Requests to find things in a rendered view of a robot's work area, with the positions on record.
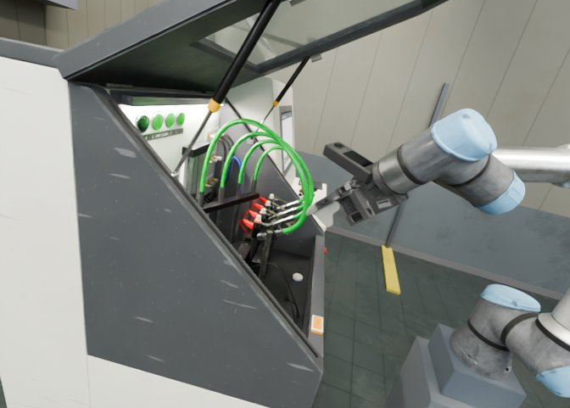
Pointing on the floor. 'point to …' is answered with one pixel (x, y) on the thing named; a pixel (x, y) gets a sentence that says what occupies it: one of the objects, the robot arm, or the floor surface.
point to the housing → (39, 235)
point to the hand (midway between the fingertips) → (318, 204)
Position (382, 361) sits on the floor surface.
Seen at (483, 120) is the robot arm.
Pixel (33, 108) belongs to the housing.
